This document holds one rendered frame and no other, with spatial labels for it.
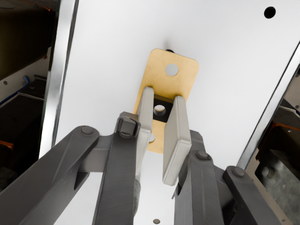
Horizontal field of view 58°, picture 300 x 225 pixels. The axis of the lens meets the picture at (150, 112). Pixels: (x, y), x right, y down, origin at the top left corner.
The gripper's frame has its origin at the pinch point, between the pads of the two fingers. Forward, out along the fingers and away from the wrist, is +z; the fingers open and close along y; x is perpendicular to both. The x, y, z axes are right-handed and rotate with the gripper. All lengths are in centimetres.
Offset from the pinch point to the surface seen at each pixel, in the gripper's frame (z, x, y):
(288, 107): 26.6, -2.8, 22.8
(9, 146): 13.3, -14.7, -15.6
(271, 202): 39, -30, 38
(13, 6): 10.1, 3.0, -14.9
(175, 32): 8.8, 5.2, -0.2
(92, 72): 8.8, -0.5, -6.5
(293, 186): 5.4, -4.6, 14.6
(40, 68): 38.7, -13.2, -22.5
